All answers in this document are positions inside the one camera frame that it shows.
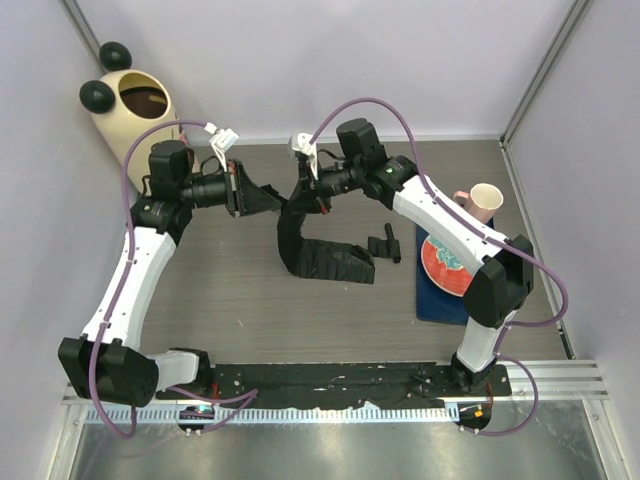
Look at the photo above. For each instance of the aluminium frame rail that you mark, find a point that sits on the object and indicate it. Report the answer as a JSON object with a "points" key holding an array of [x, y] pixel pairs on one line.
{"points": [[554, 380]]}

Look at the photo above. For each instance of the white slotted cable duct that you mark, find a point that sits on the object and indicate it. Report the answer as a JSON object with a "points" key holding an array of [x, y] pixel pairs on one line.
{"points": [[196, 414]]}

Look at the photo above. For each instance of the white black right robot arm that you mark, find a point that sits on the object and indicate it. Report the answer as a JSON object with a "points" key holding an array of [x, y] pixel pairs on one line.
{"points": [[501, 278]]}

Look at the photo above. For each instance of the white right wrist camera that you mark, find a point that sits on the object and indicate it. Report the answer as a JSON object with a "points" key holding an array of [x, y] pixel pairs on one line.
{"points": [[301, 143]]}

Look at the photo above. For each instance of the pink ceramic mug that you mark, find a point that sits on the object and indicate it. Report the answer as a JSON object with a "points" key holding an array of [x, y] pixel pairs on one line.
{"points": [[481, 202]]}

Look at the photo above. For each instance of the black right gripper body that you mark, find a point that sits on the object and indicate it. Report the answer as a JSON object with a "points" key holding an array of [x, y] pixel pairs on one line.
{"points": [[321, 200]]}

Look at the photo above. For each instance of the black trash bag roll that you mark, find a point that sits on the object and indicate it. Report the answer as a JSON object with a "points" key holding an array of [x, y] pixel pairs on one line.
{"points": [[387, 248]]}

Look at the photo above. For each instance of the dark blue tray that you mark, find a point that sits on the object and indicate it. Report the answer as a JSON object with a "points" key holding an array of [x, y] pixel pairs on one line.
{"points": [[433, 304]]}

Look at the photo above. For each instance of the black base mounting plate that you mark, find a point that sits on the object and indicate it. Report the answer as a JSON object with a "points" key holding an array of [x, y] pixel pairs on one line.
{"points": [[338, 386]]}

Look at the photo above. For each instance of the red teal floral plate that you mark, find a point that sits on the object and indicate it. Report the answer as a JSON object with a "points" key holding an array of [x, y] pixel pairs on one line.
{"points": [[443, 268]]}

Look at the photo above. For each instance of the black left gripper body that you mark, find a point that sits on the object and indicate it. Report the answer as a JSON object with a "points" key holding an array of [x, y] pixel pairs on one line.
{"points": [[235, 200]]}

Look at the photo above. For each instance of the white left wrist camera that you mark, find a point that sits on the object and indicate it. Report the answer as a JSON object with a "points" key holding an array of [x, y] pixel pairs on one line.
{"points": [[221, 139]]}

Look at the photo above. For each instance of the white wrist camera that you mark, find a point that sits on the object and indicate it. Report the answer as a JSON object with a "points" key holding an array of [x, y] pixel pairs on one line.
{"points": [[221, 139], [301, 143]]}

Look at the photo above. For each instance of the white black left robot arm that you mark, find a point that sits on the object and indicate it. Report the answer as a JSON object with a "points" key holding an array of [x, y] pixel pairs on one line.
{"points": [[104, 362]]}

